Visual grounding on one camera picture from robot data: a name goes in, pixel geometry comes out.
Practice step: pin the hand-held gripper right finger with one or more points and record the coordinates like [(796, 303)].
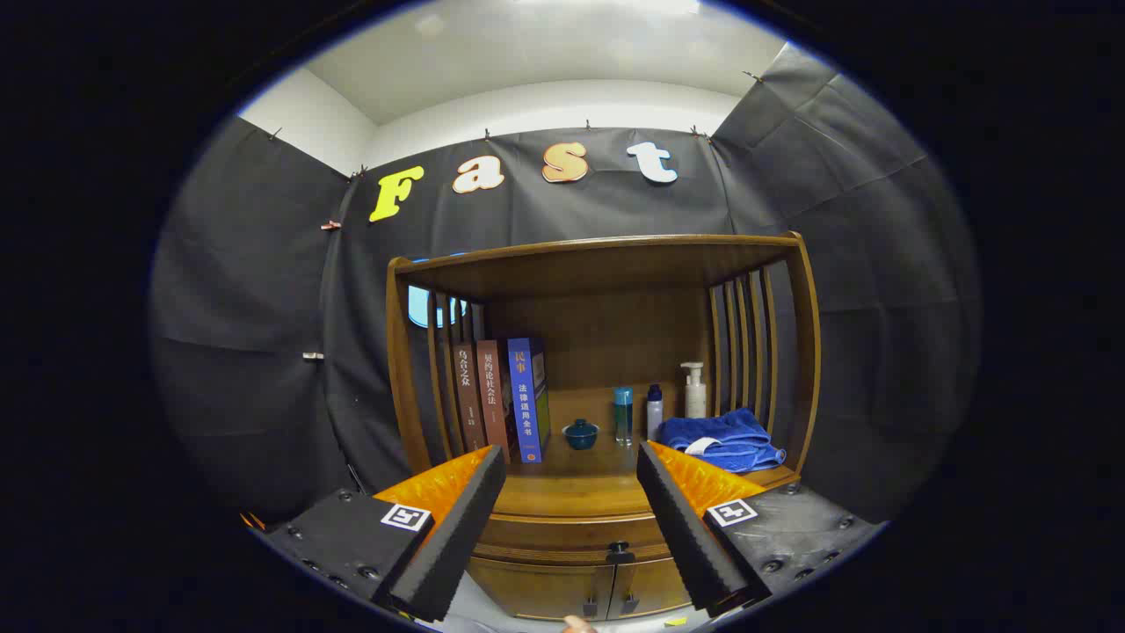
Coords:
[(685, 536)]

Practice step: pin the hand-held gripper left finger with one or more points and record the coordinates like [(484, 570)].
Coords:
[(457, 536)]

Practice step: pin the wooden drawer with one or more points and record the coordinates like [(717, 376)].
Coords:
[(545, 532)]

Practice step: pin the wooden cabinet door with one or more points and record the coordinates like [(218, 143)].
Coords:
[(655, 585), (545, 589)]

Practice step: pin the wooden cabinet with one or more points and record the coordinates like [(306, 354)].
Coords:
[(606, 264)]

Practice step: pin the folded blue towel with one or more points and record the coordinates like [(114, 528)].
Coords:
[(729, 435)]

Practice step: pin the small white blue-capped bottle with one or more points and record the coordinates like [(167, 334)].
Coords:
[(655, 415)]

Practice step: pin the teal bottle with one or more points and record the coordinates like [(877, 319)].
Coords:
[(623, 413)]

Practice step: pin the white pump bottle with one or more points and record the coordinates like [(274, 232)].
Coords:
[(694, 397)]

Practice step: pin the dark brown book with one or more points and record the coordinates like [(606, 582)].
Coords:
[(468, 396)]

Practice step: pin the reddish brown book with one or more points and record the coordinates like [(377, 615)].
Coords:
[(494, 396)]

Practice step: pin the teal lidded teacup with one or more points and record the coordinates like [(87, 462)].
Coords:
[(581, 434)]

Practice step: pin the blue book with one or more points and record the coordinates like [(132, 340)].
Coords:
[(525, 396)]

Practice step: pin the black backdrop cloth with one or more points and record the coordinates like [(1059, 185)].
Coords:
[(264, 308)]

